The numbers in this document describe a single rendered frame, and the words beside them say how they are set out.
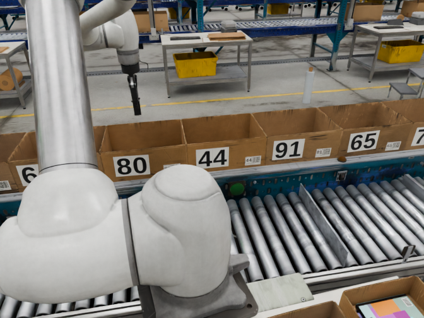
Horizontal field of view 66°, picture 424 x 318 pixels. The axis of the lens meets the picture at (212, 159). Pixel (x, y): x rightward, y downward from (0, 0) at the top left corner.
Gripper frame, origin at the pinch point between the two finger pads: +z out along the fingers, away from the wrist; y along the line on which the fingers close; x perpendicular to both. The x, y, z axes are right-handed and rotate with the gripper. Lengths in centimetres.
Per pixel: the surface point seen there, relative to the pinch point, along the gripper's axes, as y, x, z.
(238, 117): 19, -52, 20
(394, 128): -10, -127, 20
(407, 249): -68, -98, 38
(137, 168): -9.7, 3.3, 26.6
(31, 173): -9, 50, 23
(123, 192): -15.7, 10.8, 35.1
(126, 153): -9.3, 7.1, 17.6
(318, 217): -40, -76, 44
